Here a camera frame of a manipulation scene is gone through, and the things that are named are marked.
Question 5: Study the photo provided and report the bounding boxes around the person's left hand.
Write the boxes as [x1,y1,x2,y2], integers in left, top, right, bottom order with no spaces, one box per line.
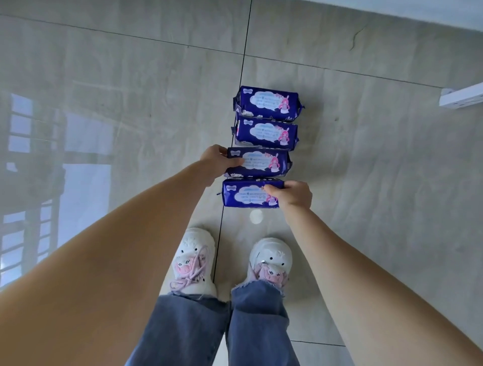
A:
[199,144,246,181]

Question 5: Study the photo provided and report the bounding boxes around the person's right hand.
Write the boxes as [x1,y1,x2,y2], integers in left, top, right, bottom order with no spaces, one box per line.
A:
[263,180,314,212]

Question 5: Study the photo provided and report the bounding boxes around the purple pad packet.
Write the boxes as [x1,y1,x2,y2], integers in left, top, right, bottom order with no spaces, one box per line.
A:
[232,85,305,122]
[223,146,293,178]
[217,177,286,209]
[230,117,300,151]

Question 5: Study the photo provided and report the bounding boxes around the person's right forearm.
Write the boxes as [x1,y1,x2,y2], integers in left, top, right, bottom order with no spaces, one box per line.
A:
[281,202,483,366]

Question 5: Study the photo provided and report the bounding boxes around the person's left forearm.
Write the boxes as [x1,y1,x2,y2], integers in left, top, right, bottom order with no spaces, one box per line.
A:
[0,165,214,366]

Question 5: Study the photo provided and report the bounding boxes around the person's right shoe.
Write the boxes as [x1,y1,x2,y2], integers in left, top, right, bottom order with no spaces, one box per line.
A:
[241,237,293,291]

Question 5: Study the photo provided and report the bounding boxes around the person's shoe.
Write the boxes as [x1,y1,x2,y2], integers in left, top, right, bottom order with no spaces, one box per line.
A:
[241,237,293,291]
[169,227,219,299]

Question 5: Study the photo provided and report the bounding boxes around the person's left shoe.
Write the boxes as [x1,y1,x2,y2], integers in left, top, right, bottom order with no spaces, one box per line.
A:
[169,227,219,299]

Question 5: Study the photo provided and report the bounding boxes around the person's right leg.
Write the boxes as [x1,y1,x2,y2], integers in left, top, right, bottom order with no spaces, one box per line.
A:
[225,281,301,366]

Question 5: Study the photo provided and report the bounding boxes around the person's leg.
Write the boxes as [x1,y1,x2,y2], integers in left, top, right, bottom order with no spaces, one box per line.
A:
[225,281,301,366]
[126,292,231,366]

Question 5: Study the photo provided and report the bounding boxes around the person's left leg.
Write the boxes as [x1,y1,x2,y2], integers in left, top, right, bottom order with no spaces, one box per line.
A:
[126,292,231,366]

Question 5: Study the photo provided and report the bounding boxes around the white perforated rack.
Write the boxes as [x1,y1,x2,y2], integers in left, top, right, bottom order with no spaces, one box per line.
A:
[439,82,483,110]

